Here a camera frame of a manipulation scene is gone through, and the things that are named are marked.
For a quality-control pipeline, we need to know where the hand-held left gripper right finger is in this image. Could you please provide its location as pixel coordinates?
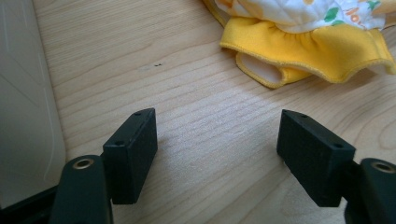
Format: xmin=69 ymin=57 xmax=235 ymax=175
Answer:
xmin=276 ymin=108 xmax=357 ymax=208

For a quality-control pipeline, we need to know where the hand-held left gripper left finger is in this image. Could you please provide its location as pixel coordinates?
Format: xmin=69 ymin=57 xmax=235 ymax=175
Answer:
xmin=102 ymin=107 xmax=159 ymax=205

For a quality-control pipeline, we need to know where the yellow and white baby garment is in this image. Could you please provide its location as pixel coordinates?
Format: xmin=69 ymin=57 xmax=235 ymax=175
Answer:
xmin=202 ymin=0 xmax=396 ymax=90

